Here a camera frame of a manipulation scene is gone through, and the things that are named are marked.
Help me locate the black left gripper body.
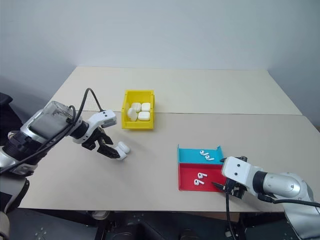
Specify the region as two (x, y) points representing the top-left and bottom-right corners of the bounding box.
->
(81, 126), (113, 151)

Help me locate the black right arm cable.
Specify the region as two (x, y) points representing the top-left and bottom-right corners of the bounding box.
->
(258, 191), (320, 208)

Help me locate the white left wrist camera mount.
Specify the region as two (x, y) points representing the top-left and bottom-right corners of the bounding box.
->
(72, 109), (118, 145)

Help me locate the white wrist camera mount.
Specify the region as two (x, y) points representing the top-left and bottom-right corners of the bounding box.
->
(72, 109), (118, 145)
(220, 156), (261, 194)

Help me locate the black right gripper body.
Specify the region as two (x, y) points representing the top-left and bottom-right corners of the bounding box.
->
(220, 177), (248, 200)

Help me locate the red plastic tray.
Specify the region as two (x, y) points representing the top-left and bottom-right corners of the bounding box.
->
(177, 162), (229, 193)

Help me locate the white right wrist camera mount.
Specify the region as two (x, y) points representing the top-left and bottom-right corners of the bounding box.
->
(220, 156), (261, 194)

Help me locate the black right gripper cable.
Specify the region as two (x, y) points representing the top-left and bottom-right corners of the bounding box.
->
(224, 192), (238, 240)

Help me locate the yellow plastic bin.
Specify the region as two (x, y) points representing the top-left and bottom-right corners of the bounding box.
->
(121, 89), (157, 132)

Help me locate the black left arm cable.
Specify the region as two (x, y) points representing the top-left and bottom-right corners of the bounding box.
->
(0, 87), (106, 176)

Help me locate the silver robot torso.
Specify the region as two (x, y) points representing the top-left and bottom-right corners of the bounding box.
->
(0, 175), (31, 240)

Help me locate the blue plastic tray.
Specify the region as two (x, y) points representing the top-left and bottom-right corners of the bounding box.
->
(177, 143), (224, 165)

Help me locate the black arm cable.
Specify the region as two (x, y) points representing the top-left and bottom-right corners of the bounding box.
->
(258, 191), (320, 208)
(0, 87), (106, 176)

